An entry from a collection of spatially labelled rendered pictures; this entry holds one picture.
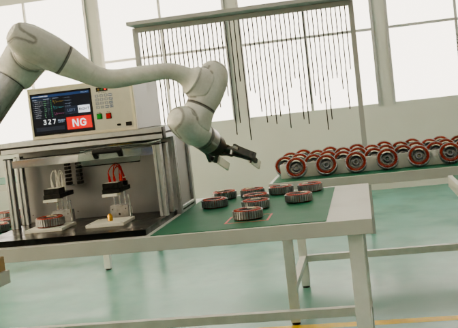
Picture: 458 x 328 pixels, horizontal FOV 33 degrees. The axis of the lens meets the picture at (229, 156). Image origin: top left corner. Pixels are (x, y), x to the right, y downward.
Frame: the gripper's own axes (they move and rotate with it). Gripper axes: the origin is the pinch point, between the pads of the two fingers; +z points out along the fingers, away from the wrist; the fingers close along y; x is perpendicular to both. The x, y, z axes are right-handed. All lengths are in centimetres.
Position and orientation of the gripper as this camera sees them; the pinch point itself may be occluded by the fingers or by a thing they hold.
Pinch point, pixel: (242, 164)
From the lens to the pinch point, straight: 285.7
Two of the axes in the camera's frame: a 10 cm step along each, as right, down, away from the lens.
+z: 5.4, 3.9, 7.4
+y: -8.2, 0.5, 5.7
